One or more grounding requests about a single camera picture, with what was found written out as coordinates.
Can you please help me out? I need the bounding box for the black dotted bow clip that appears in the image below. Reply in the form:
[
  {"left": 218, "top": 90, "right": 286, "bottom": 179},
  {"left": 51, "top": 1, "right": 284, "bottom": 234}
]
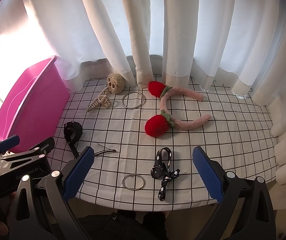
[{"left": 150, "top": 147, "right": 180, "bottom": 202}]

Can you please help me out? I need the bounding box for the silver bangle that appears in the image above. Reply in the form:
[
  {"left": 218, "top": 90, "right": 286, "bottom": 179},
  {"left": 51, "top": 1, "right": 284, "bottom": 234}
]
[
  {"left": 122, "top": 173, "right": 146, "bottom": 191},
  {"left": 121, "top": 91, "right": 145, "bottom": 109}
]

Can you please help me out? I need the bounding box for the white grid tablecloth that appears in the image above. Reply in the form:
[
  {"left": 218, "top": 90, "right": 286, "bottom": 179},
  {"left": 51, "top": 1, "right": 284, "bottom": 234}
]
[{"left": 48, "top": 79, "right": 278, "bottom": 211}]

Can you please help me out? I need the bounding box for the pearl hair claw clip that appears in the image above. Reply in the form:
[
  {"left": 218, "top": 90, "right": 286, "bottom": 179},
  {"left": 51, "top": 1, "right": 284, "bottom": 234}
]
[{"left": 87, "top": 87, "right": 111, "bottom": 112}]

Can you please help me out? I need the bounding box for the pink plastic bin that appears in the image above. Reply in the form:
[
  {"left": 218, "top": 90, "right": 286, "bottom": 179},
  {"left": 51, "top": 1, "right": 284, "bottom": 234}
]
[{"left": 0, "top": 56, "right": 70, "bottom": 153}]

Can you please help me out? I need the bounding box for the black thin hair pin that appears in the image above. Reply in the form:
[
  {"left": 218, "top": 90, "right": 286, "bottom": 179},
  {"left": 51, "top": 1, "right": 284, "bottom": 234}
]
[{"left": 95, "top": 143, "right": 117, "bottom": 156}]

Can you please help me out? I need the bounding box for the pink strawberry plush headband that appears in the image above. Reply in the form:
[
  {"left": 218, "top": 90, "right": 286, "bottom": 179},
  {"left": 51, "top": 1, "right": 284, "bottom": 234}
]
[{"left": 144, "top": 81, "right": 211, "bottom": 138}]

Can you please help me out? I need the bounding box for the white curtain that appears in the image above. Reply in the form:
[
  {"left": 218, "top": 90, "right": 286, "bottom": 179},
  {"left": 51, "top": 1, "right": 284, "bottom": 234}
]
[{"left": 0, "top": 0, "right": 286, "bottom": 210}]

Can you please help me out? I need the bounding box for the beige plush sloth head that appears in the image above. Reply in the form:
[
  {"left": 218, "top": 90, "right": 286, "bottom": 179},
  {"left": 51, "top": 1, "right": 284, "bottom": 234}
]
[{"left": 107, "top": 73, "right": 125, "bottom": 94}]

